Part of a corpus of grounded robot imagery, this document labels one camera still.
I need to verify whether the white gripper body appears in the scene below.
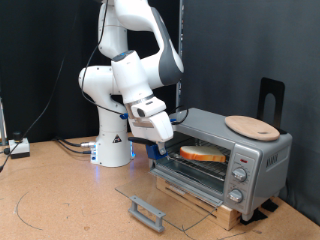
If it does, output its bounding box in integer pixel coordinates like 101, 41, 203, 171
128, 111, 175, 144

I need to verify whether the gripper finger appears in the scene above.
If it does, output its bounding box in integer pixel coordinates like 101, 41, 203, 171
157, 141, 168, 156

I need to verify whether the white bread slice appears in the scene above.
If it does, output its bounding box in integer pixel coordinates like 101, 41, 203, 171
179, 145, 227, 163

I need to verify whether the glass oven door with handle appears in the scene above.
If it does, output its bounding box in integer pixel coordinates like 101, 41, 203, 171
114, 167, 224, 233

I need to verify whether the silver oven timer knob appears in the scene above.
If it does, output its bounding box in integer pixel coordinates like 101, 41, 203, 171
227, 188, 244, 204

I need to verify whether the silver oven temperature knob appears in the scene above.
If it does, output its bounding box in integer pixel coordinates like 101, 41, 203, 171
232, 166, 248, 183

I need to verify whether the silver toaster oven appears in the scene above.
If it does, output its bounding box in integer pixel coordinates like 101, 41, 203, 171
148, 107, 294, 222

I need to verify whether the round wooden board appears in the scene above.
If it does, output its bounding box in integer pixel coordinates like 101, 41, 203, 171
224, 115, 281, 142

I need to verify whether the slatted wooden base block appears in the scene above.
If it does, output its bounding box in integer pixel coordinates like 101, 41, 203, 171
155, 176, 243, 232

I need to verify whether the black tape strip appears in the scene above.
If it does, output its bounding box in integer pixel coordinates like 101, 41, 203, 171
261, 199, 279, 213
239, 208, 269, 226

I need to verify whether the grey curtain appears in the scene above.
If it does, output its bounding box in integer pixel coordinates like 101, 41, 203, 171
181, 0, 320, 226

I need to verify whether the black metal bookend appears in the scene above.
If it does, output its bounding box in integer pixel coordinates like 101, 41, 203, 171
257, 77, 288, 135

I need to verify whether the white power box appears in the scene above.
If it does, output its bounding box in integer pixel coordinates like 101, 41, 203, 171
8, 131, 31, 160

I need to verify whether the black curtain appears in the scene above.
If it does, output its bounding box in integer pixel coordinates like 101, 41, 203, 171
0, 0, 183, 144

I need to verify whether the metal stand leg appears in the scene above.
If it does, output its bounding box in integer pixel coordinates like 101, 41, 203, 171
0, 98, 7, 146

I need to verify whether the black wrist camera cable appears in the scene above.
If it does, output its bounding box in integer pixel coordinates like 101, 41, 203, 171
80, 0, 190, 127

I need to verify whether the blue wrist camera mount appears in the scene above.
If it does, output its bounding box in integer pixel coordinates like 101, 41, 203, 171
119, 112, 178, 125

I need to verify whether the wire oven rack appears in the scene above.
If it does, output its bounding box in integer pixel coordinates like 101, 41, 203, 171
159, 143, 232, 183

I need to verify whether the black cable with silver connector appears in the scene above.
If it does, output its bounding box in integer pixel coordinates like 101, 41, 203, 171
53, 136, 98, 149

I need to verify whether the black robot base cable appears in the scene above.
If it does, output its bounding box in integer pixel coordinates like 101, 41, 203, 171
57, 140, 94, 155

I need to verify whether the long black hanging cable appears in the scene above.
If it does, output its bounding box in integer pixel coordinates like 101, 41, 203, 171
0, 0, 79, 173

